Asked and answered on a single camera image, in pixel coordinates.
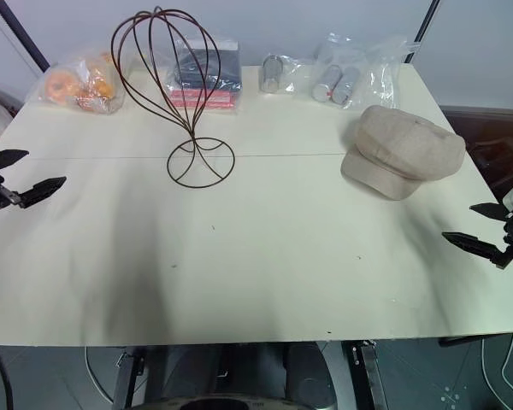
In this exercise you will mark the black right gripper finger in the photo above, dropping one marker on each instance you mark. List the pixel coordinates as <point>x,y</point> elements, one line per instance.
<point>489,210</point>
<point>474,244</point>

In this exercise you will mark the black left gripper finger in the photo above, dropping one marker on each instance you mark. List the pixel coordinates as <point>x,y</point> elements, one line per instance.
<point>9,158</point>
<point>43,190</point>

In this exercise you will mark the dark brown chair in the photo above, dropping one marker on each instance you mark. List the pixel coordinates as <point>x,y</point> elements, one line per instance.
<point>491,141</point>

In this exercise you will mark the plastic bag of orange donuts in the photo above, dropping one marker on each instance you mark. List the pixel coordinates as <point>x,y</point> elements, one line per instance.
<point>83,87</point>

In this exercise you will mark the beige newsboy cap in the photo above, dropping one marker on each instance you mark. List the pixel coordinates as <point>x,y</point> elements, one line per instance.
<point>404,149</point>

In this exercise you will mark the black diagonal bar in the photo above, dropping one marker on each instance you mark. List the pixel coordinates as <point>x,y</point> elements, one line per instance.
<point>25,36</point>
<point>421,32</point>

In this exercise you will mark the metal table leg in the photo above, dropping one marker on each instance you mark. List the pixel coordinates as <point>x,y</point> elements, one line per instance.
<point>126,380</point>
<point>369,376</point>

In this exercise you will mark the bagged metal cylinders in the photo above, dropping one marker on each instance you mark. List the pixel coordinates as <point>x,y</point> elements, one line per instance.
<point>378,70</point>

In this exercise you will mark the silver metal can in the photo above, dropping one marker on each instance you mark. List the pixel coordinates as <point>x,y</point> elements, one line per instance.
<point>326,83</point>
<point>346,87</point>
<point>270,74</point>

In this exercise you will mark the bagged dark and red boxes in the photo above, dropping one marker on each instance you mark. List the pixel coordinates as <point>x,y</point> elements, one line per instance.
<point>222,74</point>

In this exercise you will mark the small bagged metal can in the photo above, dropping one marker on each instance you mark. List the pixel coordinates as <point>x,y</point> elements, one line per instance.
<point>293,70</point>

